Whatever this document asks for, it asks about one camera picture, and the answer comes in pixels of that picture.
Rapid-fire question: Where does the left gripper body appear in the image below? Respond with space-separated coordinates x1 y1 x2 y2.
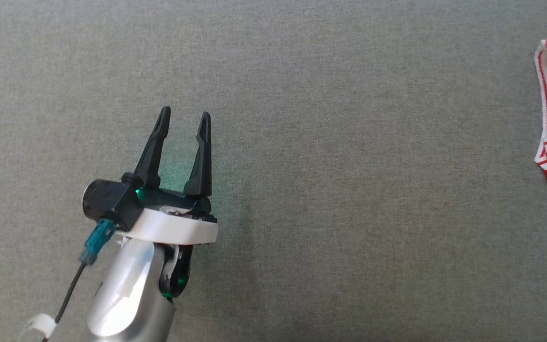
114 187 219 300

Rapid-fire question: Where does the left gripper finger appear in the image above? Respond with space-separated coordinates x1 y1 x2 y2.
133 105 172 189
183 111 213 198

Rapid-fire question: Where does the white tape tag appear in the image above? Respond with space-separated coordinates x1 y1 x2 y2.
19 313 58 342

